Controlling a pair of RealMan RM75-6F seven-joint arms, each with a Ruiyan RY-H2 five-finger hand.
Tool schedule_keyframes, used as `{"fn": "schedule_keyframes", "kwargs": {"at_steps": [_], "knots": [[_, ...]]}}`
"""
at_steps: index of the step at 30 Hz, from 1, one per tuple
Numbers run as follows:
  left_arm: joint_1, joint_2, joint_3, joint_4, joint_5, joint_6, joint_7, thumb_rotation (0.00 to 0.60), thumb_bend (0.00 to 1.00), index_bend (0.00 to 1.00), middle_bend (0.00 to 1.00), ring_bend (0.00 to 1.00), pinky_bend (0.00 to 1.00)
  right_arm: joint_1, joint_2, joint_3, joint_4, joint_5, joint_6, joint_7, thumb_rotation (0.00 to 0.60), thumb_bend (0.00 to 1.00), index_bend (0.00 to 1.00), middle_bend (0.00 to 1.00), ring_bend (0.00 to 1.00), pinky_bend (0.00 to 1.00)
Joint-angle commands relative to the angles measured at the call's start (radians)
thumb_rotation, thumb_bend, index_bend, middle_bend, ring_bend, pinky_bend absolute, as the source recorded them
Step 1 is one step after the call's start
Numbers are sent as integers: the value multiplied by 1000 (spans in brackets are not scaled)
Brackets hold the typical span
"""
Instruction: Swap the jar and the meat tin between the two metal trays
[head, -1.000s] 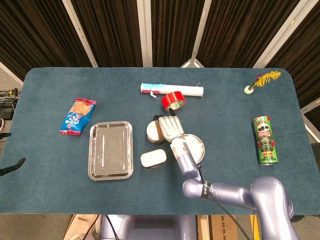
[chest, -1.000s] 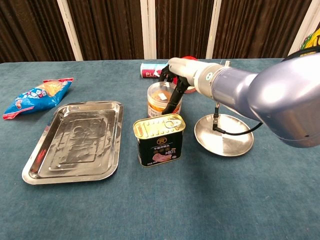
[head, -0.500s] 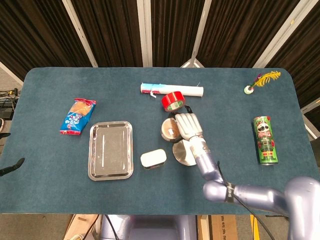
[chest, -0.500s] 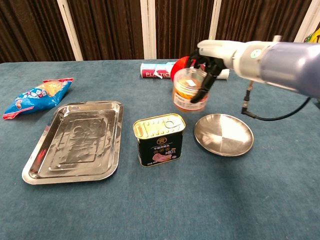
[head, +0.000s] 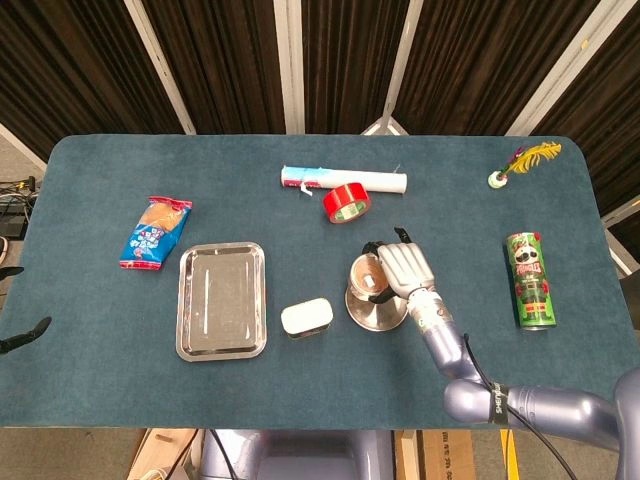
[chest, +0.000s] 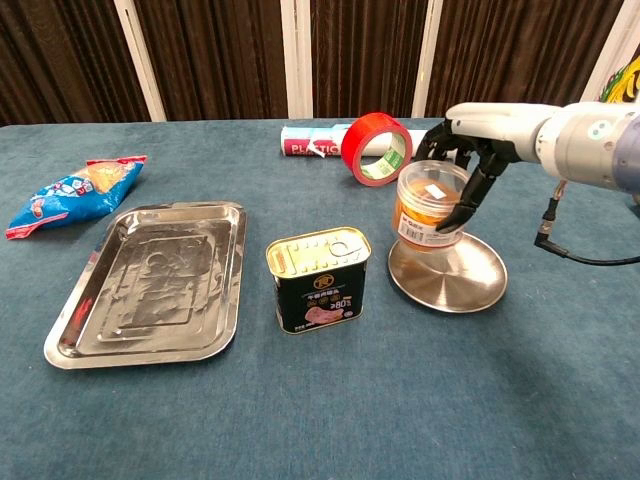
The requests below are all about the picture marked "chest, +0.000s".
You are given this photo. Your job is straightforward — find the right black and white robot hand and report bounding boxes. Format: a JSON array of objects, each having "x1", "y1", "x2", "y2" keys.
[{"x1": 412, "y1": 102, "x2": 546, "y2": 235}]

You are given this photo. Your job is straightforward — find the small round cup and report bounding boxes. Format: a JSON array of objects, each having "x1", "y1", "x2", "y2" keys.
[{"x1": 394, "y1": 160, "x2": 472, "y2": 254}]

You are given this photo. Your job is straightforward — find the red tape roll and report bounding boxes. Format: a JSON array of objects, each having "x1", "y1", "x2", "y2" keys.
[{"x1": 341, "y1": 111, "x2": 414, "y2": 188}]

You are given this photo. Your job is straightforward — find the yellow feather shuttlecock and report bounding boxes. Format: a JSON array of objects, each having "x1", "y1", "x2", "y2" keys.
[{"x1": 594, "y1": 54, "x2": 640, "y2": 104}]

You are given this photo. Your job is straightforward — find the round steel plate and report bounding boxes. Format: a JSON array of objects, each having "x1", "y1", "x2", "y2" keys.
[{"x1": 387, "y1": 232, "x2": 509, "y2": 314}]

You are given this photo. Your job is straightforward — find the white plastic wrap roll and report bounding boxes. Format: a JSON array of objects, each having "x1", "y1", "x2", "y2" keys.
[{"x1": 279, "y1": 124, "x2": 460, "y2": 163}]

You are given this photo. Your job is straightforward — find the dark brown curtain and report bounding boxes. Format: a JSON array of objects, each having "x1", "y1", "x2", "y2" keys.
[{"x1": 0, "y1": 0, "x2": 640, "y2": 127}]

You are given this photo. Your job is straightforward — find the blue felt table cover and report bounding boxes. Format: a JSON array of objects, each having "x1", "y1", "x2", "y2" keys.
[{"x1": 0, "y1": 117, "x2": 640, "y2": 480}]

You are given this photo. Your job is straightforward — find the rectangular steel tray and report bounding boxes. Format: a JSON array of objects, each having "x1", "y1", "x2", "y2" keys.
[{"x1": 43, "y1": 201, "x2": 249, "y2": 370}]

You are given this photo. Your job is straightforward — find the blue snack bag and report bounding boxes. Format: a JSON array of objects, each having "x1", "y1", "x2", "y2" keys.
[{"x1": 5, "y1": 154, "x2": 149, "y2": 241}]

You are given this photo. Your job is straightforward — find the white metal frame post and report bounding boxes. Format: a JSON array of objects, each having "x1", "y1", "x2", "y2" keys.
[
  {"x1": 113, "y1": 0, "x2": 167, "y2": 123},
  {"x1": 279, "y1": 0, "x2": 314, "y2": 126},
  {"x1": 411, "y1": 0, "x2": 444, "y2": 119},
  {"x1": 579, "y1": 0, "x2": 640, "y2": 105}
]

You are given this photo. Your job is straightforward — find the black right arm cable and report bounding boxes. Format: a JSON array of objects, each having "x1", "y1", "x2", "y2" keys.
[{"x1": 533, "y1": 179, "x2": 640, "y2": 266}]

